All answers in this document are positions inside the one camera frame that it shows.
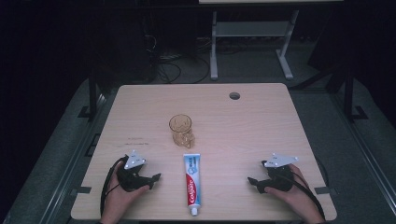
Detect black floor cables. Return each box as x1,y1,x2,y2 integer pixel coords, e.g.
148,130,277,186
154,50,213,85

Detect person's left hand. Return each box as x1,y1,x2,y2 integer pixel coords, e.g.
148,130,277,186
100,162,150,220

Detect aluminium frame rail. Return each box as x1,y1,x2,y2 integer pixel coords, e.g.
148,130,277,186
38,92,108,224
331,91,396,208

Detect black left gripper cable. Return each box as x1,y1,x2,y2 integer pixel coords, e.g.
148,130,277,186
99,155,129,217

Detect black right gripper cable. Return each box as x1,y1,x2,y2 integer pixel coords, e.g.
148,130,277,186
281,169,327,222

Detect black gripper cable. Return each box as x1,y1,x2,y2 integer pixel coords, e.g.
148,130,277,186
281,169,327,222
99,155,129,217

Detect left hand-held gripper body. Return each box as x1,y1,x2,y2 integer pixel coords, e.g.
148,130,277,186
116,150,149,192

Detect clear glass cup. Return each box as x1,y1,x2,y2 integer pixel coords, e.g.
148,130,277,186
168,113,196,149

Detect black metal stand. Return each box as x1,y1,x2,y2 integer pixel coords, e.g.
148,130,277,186
78,69,107,119
341,63,369,123

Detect white metal stand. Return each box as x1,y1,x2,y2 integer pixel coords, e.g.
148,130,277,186
209,8,301,81

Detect person's right hand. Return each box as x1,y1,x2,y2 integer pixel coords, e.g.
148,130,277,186
263,163,322,219

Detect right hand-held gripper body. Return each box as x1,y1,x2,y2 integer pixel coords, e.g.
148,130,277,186
262,152,300,192

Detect white red toothpaste tube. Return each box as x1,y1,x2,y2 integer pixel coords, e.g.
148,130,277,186
182,153,203,217

